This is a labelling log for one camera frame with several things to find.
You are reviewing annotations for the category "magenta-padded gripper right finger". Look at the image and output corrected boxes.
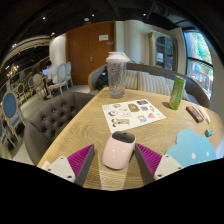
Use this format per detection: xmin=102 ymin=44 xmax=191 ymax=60
xmin=133 ymin=143 xmax=184 ymax=185

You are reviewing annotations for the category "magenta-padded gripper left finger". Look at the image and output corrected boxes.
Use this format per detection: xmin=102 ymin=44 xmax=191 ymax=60
xmin=44 ymin=143 xmax=96 ymax=187

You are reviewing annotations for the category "pink and black computer mouse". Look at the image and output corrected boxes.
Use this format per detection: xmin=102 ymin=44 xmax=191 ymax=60
xmin=101 ymin=130 xmax=137 ymax=171

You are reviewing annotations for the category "light blue cloud mouse pad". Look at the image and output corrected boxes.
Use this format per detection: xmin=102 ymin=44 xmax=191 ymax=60
xmin=164 ymin=129 xmax=217 ymax=168

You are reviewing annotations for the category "white sticker sheet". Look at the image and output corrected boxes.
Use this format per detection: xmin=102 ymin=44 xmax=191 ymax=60
xmin=101 ymin=98 xmax=167 ymax=134

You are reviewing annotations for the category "grey tufted armchair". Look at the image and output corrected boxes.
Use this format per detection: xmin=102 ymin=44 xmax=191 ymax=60
xmin=23 ymin=91 xmax=95 ymax=167

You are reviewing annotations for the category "black and red flat case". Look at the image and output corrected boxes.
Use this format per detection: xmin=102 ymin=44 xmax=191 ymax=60
xmin=185 ymin=105 xmax=205 ymax=124

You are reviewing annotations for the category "small teal object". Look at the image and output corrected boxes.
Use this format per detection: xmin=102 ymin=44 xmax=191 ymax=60
xmin=204 ymin=128 xmax=215 ymax=138

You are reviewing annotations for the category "white tube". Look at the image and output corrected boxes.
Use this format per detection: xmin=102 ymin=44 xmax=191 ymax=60
xmin=198 ymin=105 xmax=212 ymax=124

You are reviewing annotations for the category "green drink can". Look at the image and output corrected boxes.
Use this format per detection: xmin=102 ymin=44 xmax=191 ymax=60
xmin=168 ymin=76 xmax=187 ymax=111

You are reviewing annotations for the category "black bag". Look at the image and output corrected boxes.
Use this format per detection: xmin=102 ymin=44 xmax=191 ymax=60
xmin=95 ymin=64 xmax=109 ymax=91

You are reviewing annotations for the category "brown curved sofa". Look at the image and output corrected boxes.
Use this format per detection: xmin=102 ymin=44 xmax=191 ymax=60
xmin=87 ymin=62 xmax=211 ymax=109

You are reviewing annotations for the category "clear shaker bottle white lid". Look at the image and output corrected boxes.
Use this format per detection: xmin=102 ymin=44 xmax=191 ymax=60
xmin=105 ymin=51 xmax=131 ymax=99

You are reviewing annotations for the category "white round-back chair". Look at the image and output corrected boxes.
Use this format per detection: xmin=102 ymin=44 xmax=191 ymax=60
xmin=50 ymin=63 xmax=69 ymax=96

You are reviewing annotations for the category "group of blue round-back chairs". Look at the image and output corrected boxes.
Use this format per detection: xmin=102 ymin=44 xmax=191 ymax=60
xmin=0 ymin=74 xmax=46 ymax=158

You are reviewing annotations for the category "person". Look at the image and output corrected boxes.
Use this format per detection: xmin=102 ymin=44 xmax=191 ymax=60
xmin=43 ymin=59 xmax=60 ymax=99

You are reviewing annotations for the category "brown wooden door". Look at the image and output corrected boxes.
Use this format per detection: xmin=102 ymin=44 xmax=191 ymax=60
xmin=65 ymin=21 xmax=117 ymax=86

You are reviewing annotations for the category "glass-door cabinet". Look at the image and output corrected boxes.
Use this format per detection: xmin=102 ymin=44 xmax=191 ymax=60
xmin=148 ymin=30 xmax=179 ymax=72

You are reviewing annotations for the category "large window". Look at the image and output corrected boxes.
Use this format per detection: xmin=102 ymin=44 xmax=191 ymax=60
xmin=183 ymin=30 xmax=214 ymax=100

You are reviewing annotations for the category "chandelier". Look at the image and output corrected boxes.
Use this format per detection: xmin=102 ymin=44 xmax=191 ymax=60
xmin=6 ymin=63 xmax=20 ymax=79

